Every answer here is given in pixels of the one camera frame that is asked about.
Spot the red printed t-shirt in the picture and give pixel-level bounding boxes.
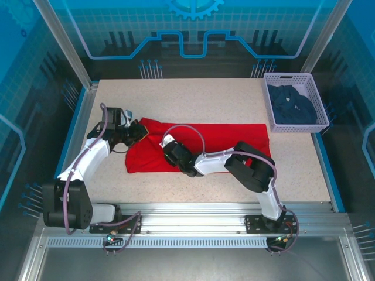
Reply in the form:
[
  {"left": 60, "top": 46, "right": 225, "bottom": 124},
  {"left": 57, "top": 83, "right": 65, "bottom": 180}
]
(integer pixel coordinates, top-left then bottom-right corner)
[{"left": 125, "top": 116, "right": 271, "bottom": 175}]

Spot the blue table edge trim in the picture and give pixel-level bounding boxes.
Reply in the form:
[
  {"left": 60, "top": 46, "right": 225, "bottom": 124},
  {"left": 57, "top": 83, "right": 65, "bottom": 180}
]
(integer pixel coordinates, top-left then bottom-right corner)
[
  {"left": 312, "top": 133, "right": 346, "bottom": 213},
  {"left": 43, "top": 83, "right": 91, "bottom": 213}
]

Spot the small lit electronics module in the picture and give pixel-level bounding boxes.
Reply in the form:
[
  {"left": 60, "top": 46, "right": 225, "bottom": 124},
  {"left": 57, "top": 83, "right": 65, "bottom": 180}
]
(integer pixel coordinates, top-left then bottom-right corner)
[
  {"left": 268, "top": 234, "right": 294, "bottom": 246},
  {"left": 103, "top": 232, "right": 123, "bottom": 246}
]

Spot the navy blue garment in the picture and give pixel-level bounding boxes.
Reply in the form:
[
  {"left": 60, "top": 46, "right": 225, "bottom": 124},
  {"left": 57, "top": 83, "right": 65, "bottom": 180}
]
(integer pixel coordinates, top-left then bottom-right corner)
[{"left": 268, "top": 84, "right": 318, "bottom": 125}]

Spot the lavender plastic basket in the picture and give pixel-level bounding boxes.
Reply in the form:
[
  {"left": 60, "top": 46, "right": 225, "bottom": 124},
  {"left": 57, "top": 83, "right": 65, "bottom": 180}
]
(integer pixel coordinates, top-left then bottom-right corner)
[{"left": 262, "top": 72, "right": 330, "bottom": 134}]

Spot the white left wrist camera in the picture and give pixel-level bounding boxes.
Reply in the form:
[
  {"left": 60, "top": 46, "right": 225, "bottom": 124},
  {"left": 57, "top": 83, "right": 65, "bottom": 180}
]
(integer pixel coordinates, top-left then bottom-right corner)
[{"left": 122, "top": 109, "right": 136, "bottom": 127}]

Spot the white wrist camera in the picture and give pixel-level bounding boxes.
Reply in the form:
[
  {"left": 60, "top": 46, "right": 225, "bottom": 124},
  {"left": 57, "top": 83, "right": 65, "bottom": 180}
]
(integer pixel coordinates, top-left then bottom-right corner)
[
  {"left": 122, "top": 109, "right": 136, "bottom": 127},
  {"left": 159, "top": 135, "right": 176, "bottom": 149}
]

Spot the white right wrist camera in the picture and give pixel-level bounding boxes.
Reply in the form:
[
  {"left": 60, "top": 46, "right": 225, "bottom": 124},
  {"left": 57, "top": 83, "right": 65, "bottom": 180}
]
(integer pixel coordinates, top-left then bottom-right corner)
[{"left": 159, "top": 135, "right": 176, "bottom": 149}]

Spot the aluminium table side rail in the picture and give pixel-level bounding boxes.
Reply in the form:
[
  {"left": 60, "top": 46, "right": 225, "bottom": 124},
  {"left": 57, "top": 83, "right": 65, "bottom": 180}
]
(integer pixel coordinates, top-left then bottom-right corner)
[{"left": 55, "top": 83, "right": 99, "bottom": 211}]

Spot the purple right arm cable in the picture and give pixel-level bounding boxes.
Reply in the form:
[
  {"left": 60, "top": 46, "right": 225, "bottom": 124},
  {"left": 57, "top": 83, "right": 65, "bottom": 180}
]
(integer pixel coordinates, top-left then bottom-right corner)
[{"left": 161, "top": 124, "right": 299, "bottom": 256}]

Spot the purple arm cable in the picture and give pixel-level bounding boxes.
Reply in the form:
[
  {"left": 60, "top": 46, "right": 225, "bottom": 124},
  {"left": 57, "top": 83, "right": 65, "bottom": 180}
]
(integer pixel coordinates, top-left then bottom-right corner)
[
  {"left": 161, "top": 124, "right": 299, "bottom": 256},
  {"left": 63, "top": 102, "right": 143, "bottom": 257}
]

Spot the aluminium front frame rail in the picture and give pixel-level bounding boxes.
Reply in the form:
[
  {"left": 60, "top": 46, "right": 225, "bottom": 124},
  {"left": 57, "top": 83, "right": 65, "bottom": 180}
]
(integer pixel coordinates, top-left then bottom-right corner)
[{"left": 37, "top": 201, "right": 351, "bottom": 238}]

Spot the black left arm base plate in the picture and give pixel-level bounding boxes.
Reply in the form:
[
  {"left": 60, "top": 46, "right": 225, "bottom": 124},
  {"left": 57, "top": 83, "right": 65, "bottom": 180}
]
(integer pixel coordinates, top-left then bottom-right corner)
[{"left": 89, "top": 214, "right": 144, "bottom": 234}]

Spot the aluminium enclosure post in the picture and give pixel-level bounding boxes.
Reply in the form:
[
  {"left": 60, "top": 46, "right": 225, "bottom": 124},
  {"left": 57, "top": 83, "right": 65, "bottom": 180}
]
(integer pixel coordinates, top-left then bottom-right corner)
[
  {"left": 32, "top": 0, "right": 99, "bottom": 90},
  {"left": 300, "top": 0, "right": 352, "bottom": 77}
]

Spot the slotted grey cable duct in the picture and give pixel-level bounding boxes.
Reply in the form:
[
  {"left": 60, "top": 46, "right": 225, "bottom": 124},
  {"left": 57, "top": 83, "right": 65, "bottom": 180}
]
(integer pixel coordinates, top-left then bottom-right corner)
[{"left": 46, "top": 237, "right": 269, "bottom": 249}]

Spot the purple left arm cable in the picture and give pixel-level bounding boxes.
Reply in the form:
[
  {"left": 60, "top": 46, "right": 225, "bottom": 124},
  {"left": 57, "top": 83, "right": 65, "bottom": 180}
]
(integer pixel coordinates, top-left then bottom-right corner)
[{"left": 63, "top": 102, "right": 143, "bottom": 257}]

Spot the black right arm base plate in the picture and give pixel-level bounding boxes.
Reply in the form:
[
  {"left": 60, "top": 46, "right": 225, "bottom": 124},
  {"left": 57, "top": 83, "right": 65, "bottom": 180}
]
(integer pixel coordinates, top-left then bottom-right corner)
[{"left": 243, "top": 214, "right": 299, "bottom": 234}]

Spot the aluminium lower frame bar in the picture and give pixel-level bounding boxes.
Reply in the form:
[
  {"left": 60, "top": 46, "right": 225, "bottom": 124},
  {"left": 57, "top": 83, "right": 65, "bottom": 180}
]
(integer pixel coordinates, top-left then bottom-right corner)
[
  {"left": 16, "top": 234, "right": 49, "bottom": 281},
  {"left": 339, "top": 235, "right": 370, "bottom": 281}
]

